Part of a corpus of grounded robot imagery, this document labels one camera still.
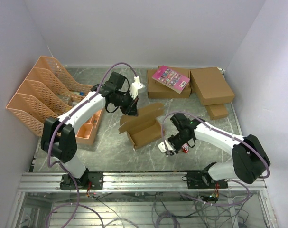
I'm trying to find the large closed cardboard box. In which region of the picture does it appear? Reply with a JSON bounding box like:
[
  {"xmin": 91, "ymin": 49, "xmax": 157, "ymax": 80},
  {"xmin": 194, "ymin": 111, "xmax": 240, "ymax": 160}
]
[{"xmin": 190, "ymin": 67, "xmax": 235, "ymax": 106}]

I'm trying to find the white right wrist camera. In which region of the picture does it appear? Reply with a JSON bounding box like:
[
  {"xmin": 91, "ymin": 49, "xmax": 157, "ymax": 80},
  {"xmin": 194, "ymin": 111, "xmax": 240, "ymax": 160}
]
[{"xmin": 158, "ymin": 140, "xmax": 173, "ymax": 153}]

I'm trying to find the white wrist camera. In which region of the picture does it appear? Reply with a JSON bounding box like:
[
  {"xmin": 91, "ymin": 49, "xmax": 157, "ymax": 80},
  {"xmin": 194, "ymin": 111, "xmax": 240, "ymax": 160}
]
[
  {"xmin": 158, "ymin": 140, "xmax": 173, "ymax": 153},
  {"xmin": 130, "ymin": 76, "xmax": 145, "ymax": 100}
]

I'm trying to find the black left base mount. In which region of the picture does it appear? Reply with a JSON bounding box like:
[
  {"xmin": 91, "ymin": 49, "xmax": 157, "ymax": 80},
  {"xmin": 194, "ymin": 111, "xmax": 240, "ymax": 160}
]
[{"xmin": 60, "ymin": 171, "xmax": 104, "ymax": 190}]

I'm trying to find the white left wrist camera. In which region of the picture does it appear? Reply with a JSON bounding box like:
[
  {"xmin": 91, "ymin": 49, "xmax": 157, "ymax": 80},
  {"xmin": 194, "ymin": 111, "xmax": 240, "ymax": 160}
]
[{"xmin": 130, "ymin": 76, "xmax": 145, "ymax": 100}]

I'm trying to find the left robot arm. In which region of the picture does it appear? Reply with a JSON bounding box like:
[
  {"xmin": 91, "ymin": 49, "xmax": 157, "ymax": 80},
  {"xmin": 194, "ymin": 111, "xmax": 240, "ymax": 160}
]
[{"xmin": 40, "ymin": 72, "xmax": 143, "ymax": 189}]

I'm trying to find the red toy ambulance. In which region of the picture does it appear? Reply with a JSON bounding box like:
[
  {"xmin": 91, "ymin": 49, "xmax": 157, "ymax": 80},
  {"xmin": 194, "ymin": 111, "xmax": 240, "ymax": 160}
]
[{"xmin": 182, "ymin": 145, "xmax": 189, "ymax": 153}]

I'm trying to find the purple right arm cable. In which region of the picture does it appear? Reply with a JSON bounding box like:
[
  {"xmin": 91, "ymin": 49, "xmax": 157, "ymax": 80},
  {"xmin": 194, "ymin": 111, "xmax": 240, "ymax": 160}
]
[{"xmin": 160, "ymin": 111, "xmax": 271, "ymax": 207}]

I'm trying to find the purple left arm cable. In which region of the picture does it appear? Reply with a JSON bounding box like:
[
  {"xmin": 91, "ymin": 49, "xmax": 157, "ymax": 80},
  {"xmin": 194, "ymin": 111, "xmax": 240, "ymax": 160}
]
[{"xmin": 45, "ymin": 61, "xmax": 139, "ymax": 226}]

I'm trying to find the aluminium mounting rail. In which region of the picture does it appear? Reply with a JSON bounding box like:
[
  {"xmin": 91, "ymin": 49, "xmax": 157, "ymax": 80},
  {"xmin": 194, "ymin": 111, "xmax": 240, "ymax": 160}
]
[{"xmin": 18, "ymin": 171, "xmax": 268, "ymax": 192}]

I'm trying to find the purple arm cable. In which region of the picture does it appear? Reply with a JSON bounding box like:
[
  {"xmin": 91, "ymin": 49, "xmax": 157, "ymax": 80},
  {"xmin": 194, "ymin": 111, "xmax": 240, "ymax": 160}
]
[
  {"xmin": 160, "ymin": 111, "xmax": 271, "ymax": 207},
  {"xmin": 45, "ymin": 61, "xmax": 139, "ymax": 226}
]

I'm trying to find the orange plastic file organizer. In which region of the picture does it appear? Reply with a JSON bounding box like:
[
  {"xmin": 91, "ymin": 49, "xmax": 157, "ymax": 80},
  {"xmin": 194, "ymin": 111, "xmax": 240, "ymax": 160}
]
[{"xmin": 6, "ymin": 56, "xmax": 92, "ymax": 136}]

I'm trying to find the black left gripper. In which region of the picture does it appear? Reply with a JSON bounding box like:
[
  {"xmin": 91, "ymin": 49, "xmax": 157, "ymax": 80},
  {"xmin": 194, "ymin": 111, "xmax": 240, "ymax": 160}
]
[{"xmin": 114, "ymin": 91, "xmax": 139, "ymax": 117}]

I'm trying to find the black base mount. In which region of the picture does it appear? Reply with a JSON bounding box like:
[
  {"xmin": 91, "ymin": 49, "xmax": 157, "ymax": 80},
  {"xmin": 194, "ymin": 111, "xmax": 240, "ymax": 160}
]
[
  {"xmin": 182, "ymin": 171, "xmax": 228, "ymax": 190},
  {"xmin": 60, "ymin": 171, "xmax": 104, "ymax": 190}
]

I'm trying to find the small cardboard box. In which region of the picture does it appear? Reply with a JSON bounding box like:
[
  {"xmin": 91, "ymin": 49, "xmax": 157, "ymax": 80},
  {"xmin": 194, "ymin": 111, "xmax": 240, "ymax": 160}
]
[{"xmin": 205, "ymin": 104, "xmax": 229, "ymax": 120}]

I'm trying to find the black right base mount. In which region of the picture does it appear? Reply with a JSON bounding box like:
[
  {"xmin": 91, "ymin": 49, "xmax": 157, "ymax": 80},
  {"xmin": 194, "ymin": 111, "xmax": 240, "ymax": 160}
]
[{"xmin": 182, "ymin": 171, "xmax": 228, "ymax": 190}]

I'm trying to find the closed cardboard box under book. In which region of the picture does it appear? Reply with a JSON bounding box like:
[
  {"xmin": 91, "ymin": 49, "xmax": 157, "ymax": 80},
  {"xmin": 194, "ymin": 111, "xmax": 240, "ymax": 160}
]
[{"xmin": 147, "ymin": 69, "xmax": 191, "ymax": 99}]

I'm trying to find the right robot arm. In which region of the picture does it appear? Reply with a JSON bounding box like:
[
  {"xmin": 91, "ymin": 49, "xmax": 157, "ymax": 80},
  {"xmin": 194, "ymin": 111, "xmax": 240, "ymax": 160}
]
[{"xmin": 158, "ymin": 112, "xmax": 270, "ymax": 188}]

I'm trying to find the pink book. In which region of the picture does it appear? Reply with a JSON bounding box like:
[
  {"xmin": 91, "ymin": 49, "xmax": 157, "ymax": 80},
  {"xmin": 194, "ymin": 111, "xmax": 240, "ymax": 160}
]
[{"xmin": 151, "ymin": 65, "xmax": 190, "ymax": 94}]

